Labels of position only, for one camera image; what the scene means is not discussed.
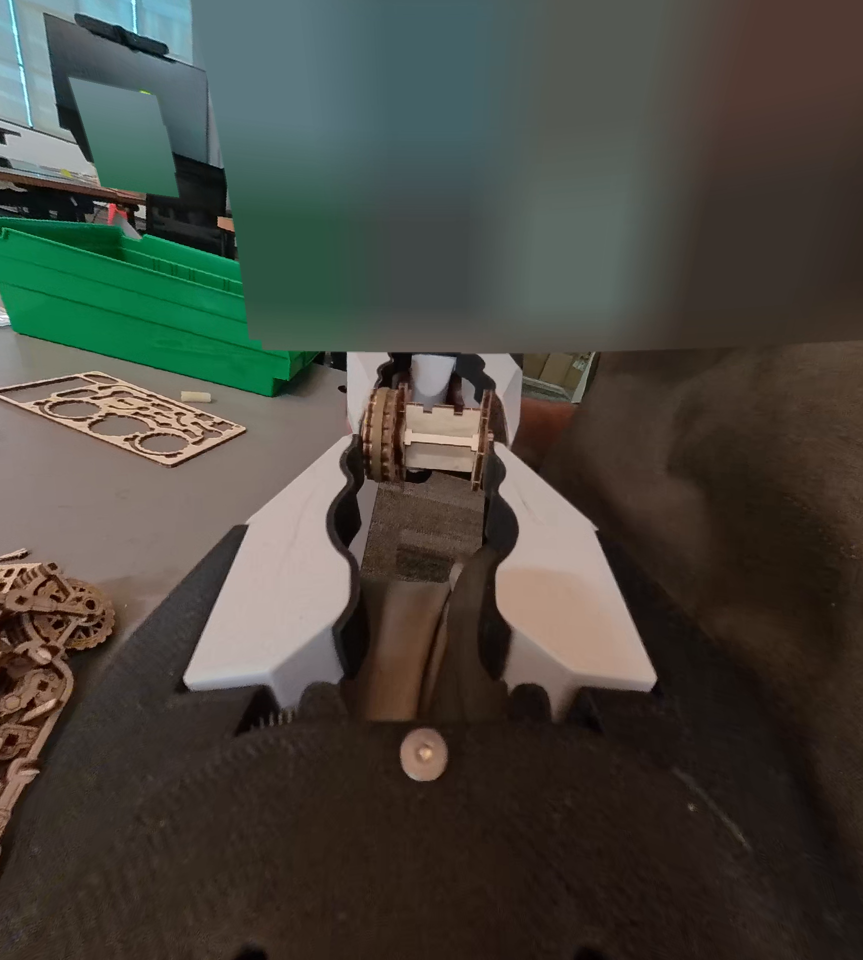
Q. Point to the green plastic bin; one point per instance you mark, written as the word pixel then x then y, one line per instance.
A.
pixel 101 315

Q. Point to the pile of wooden puzzle parts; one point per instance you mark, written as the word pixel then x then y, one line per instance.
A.
pixel 26 622

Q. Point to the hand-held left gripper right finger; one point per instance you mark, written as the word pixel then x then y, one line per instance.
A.
pixel 574 600

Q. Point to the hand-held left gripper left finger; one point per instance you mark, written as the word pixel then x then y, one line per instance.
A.
pixel 274 585

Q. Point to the person's olive sweatshirt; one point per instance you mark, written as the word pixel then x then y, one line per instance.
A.
pixel 776 525

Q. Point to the small pale wax stick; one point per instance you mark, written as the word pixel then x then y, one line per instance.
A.
pixel 196 396

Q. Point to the person's beige trousers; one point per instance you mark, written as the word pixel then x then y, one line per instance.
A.
pixel 401 645

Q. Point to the grey desk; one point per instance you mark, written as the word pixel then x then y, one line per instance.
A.
pixel 139 510

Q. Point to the wooden puzzle sheet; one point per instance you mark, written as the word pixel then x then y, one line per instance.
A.
pixel 199 420

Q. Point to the black computer monitor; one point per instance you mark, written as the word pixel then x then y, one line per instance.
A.
pixel 188 97

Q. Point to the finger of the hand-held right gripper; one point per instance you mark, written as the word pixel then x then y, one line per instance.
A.
pixel 510 390
pixel 360 382

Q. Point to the black webcam bar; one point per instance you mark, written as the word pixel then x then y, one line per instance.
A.
pixel 124 31

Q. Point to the wooden spool with gear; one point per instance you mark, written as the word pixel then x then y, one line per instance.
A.
pixel 439 442

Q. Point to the cardboard box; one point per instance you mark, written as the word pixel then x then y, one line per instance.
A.
pixel 551 375

